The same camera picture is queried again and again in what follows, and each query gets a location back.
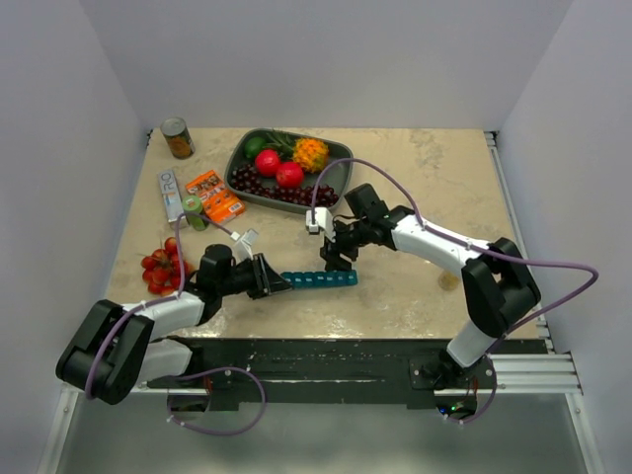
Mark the silver toothpaste box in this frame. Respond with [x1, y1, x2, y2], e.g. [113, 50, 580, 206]
[157, 169, 189, 228]

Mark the tin can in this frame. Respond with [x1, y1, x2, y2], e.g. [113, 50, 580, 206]
[160, 117, 196, 159]

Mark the teal weekly pill organizer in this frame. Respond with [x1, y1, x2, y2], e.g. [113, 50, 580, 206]
[280, 271, 358, 289]

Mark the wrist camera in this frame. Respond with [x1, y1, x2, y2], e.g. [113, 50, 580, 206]
[305, 206, 335, 239]
[230, 228, 259, 260]

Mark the red apple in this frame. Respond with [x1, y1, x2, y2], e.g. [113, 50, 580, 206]
[276, 162, 304, 189]
[255, 149, 281, 178]

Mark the orange snack box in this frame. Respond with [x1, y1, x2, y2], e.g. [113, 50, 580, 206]
[185, 170, 246, 224]

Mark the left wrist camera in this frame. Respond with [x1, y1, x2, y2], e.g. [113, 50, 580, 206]
[230, 228, 259, 260]

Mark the green lidded pill bottle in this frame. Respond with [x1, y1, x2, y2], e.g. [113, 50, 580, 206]
[182, 195, 207, 231]

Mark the green lime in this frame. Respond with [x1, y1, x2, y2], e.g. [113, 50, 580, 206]
[244, 136, 267, 160]

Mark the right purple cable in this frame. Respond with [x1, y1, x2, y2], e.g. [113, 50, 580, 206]
[310, 158, 600, 426]

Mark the orange spiky fruit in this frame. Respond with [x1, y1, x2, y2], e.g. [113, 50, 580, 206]
[292, 137, 329, 174]

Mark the green herb sprig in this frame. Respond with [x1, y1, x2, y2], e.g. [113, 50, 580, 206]
[266, 129, 294, 155]

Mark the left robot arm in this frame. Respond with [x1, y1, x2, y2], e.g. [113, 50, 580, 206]
[55, 244, 292, 405]

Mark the red cherry tomato cluster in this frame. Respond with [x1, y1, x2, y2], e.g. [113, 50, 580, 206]
[140, 237, 194, 296]

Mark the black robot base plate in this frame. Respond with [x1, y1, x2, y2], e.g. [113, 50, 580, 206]
[148, 338, 544, 410]

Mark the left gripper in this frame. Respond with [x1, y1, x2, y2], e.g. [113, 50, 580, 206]
[217, 253, 293, 299]

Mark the dark red grape bunch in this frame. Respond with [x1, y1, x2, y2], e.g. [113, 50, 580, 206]
[228, 165, 340, 207]

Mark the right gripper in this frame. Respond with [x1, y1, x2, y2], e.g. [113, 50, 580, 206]
[320, 218, 371, 273]

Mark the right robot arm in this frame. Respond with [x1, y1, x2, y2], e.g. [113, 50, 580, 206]
[305, 184, 541, 388]

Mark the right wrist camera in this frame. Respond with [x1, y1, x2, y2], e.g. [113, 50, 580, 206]
[305, 206, 335, 239]

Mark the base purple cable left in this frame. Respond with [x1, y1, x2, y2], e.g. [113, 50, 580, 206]
[166, 366, 268, 437]

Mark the grey fruit tray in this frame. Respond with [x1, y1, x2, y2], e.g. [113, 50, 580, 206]
[225, 128, 353, 213]

